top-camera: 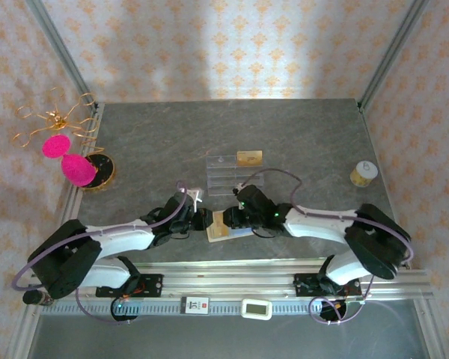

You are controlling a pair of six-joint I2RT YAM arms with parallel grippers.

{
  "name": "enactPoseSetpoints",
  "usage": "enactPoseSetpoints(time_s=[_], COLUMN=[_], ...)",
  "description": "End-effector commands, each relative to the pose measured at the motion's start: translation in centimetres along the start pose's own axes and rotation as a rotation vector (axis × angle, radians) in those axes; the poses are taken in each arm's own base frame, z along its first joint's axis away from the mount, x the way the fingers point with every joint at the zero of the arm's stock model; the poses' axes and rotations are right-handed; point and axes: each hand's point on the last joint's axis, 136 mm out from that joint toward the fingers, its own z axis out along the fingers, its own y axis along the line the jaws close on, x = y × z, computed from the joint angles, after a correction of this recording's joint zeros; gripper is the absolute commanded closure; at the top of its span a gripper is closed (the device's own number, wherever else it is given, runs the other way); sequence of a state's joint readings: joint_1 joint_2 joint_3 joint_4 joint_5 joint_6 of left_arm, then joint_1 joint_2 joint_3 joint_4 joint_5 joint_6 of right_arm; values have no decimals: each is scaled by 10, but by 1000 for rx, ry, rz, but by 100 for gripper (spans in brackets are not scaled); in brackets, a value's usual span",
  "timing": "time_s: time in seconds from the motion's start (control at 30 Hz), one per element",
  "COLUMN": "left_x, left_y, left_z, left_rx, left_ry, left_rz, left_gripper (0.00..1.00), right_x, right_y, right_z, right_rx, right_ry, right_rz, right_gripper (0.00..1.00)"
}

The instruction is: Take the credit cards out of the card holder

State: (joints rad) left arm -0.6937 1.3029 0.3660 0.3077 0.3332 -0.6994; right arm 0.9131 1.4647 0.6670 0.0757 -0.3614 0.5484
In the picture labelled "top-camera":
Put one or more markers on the aluminium frame post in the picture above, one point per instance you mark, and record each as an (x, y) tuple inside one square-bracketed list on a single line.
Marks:
[(61, 52), (393, 52)]

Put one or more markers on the aluminium side rail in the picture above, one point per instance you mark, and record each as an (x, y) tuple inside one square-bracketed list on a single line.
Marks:
[(75, 187)]

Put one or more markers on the clear acrylic stand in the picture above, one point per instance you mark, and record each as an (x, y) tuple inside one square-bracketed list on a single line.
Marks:
[(224, 177)]

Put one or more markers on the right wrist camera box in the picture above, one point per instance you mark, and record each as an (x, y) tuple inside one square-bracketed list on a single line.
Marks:
[(240, 186)]

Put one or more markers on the small black-capped bottle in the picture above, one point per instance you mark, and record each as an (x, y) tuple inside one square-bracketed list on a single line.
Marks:
[(37, 298)]

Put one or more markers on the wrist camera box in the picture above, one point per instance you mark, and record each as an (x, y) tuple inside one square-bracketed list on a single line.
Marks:
[(194, 196), (240, 186)]

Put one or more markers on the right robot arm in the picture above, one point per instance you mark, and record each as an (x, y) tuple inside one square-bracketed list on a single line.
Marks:
[(322, 228)]

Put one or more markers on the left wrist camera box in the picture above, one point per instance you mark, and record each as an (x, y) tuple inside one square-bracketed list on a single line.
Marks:
[(194, 196)]

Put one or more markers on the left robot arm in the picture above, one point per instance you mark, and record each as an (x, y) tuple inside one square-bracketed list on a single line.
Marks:
[(123, 237)]

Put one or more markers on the large pink foam egg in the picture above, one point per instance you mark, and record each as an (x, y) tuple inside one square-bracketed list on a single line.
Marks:
[(78, 170)]

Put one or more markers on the small pink foam ball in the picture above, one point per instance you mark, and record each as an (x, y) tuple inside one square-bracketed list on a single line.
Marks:
[(56, 146)]

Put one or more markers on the white label tag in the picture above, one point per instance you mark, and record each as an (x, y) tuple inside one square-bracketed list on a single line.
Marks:
[(194, 305)]

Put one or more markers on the yellow tape roll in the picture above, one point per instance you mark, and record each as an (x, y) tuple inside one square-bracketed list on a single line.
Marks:
[(363, 172)]

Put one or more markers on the aluminium front frame rail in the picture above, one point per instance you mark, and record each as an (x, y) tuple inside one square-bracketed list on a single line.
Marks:
[(228, 278)]

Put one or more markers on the white digital timer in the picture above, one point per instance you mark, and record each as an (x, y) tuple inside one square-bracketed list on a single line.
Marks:
[(256, 309)]

